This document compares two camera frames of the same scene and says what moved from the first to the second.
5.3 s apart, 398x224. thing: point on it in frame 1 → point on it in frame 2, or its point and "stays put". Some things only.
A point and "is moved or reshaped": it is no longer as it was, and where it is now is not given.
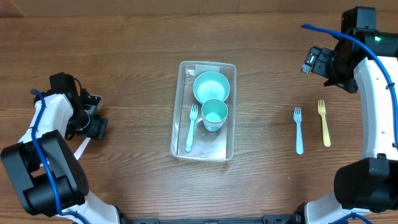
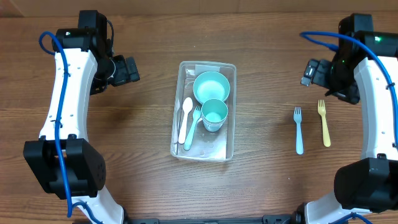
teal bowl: (209, 85) stays put
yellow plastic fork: (322, 111) stays put
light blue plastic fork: (297, 117) stays put
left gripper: (95, 128) → (122, 74)
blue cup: (212, 127) stays put
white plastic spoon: (79, 151) is moved or reshaped
